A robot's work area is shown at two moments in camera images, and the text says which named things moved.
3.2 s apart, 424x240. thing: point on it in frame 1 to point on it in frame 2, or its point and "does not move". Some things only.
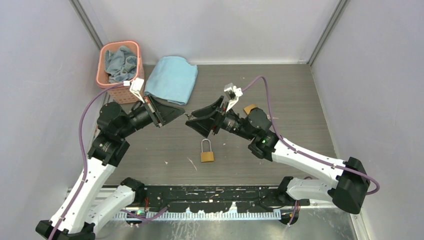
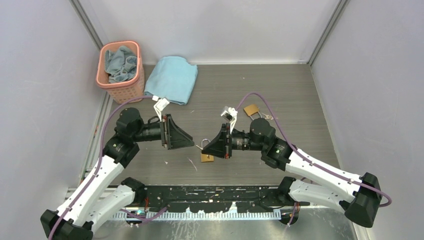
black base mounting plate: [209, 199] does not move
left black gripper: [161, 113] to [172, 136]
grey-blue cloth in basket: [120, 64] does not move
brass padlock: [206, 156] does not move
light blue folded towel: [172, 78] does not move
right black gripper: [204, 125] to [220, 147]
